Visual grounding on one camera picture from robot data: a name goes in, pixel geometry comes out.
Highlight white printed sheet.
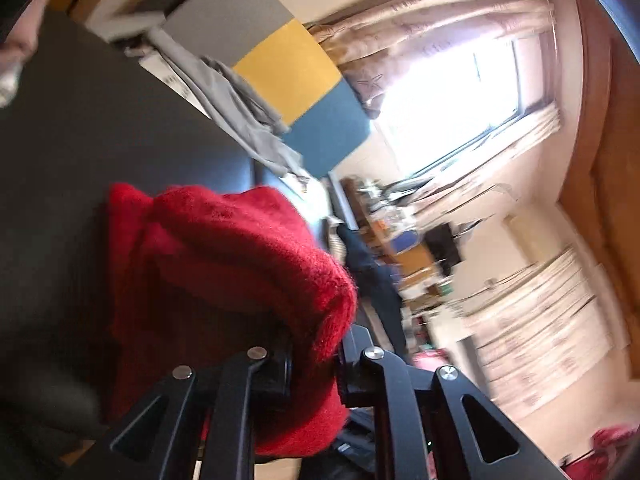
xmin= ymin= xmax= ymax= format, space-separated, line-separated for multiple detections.
xmin=137 ymin=52 xmax=213 ymax=118

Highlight cluttered wooden shelf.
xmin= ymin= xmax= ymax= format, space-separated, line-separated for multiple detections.
xmin=340 ymin=175 xmax=466 ymax=311

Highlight beige curtain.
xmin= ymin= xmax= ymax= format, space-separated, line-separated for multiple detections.
xmin=305 ymin=0 xmax=563 ymax=231

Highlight dark hanging garment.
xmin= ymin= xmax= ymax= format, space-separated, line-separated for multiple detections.
xmin=337 ymin=225 xmax=408 ymax=356

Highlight red cloth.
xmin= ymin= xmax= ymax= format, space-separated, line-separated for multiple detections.
xmin=560 ymin=425 xmax=640 ymax=471

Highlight bright window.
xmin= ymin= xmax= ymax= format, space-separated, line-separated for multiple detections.
xmin=380 ymin=37 xmax=526 ymax=178

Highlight wooden door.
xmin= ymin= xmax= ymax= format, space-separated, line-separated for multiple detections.
xmin=557 ymin=0 xmax=640 ymax=321

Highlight pink folded garment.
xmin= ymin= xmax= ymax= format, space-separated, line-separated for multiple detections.
xmin=0 ymin=0 xmax=48 ymax=63

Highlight white striped panel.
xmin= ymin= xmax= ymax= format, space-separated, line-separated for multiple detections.
xmin=472 ymin=247 xmax=618 ymax=408

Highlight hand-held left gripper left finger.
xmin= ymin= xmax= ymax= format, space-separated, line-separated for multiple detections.
xmin=60 ymin=332 xmax=296 ymax=480

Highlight grey yellow blue panel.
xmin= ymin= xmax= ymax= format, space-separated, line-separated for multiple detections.
xmin=165 ymin=0 xmax=373 ymax=178

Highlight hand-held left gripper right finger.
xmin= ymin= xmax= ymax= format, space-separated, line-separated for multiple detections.
xmin=339 ymin=324 xmax=576 ymax=480

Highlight grey crumpled clothes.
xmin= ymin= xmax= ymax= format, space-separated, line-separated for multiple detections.
xmin=125 ymin=25 xmax=313 ymax=178

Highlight red knit sweater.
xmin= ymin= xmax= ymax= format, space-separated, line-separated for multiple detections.
xmin=102 ymin=182 xmax=358 ymax=458

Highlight white folded cloth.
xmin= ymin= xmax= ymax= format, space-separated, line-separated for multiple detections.
xmin=0 ymin=57 xmax=26 ymax=108

